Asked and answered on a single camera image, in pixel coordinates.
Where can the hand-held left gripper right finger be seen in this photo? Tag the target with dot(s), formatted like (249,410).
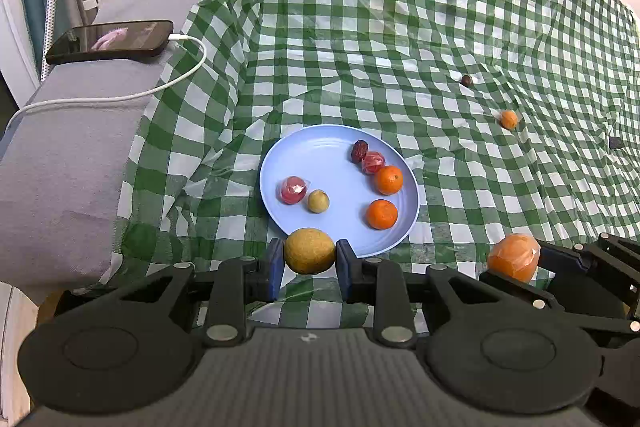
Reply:
(344,269)

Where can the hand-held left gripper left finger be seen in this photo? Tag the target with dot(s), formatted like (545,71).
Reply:
(274,269)

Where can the dark red date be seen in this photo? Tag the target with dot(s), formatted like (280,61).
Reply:
(358,151)

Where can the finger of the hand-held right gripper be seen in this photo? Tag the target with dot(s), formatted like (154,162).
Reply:
(510,289)
(560,257)

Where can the small yellow longan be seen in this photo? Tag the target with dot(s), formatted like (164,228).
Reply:
(318,201)
(310,251)

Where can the green white checked tablecloth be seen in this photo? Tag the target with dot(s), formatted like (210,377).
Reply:
(375,17)

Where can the small dark object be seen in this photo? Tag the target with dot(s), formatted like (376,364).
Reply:
(616,142)

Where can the bare orange mandarin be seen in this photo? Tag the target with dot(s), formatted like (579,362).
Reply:
(389,180)
(382,214)

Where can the plastic-wrapped red plum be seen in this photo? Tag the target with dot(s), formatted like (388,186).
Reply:
(292,189)
(373,162)

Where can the black smartphone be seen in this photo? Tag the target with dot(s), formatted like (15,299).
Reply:
(115,39)

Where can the light blue plate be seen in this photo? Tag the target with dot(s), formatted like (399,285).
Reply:
(325,152)

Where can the dark brown date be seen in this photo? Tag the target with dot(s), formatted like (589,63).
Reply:
(467,80)

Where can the grey sofa armrest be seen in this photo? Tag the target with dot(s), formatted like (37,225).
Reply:
(65,157)

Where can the plastic-wrapped orange mandarin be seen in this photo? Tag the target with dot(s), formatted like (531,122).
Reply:
(509,119)
(514,257)

